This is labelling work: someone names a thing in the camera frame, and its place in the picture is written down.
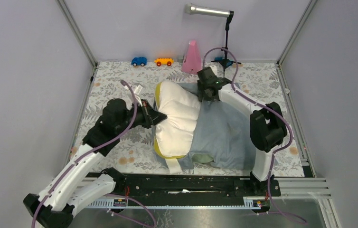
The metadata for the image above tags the blue toy car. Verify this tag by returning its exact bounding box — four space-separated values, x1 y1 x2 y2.
131 57 147 67

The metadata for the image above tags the silver microphone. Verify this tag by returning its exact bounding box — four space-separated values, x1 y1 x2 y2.
184 3 234 18

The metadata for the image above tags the white pillow with yellow edge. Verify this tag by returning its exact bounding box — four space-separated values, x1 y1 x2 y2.
154 80 200 174

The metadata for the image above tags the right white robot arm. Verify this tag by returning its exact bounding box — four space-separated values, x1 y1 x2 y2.
197 67 293 196

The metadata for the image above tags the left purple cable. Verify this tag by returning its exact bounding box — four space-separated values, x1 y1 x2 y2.
31 80 158 228

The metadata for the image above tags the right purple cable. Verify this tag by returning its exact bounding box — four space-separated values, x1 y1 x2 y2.
202 47 309 226

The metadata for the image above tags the white slotted cable duct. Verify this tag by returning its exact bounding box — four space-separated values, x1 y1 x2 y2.
87 195 262 210

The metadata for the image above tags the orange toy car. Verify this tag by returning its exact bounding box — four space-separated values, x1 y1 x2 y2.
154 58 174 67

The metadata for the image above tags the blue pillowcase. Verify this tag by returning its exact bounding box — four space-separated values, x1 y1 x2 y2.
152 82 257 171

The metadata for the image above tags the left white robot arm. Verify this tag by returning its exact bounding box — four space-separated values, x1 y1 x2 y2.
23 80 167 228

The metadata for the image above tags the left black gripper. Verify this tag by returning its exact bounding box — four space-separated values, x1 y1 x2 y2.
116 98 167 134

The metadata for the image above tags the purple cable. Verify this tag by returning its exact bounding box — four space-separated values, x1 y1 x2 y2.
31 80 158 228
202 47 309 226

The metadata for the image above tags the black microphone stand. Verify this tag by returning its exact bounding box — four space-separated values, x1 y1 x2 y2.
212 10 241 71

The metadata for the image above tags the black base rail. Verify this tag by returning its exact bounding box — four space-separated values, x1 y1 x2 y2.
101 168 281 201

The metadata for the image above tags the pink metronome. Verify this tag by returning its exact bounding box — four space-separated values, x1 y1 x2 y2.
181 40 202 75

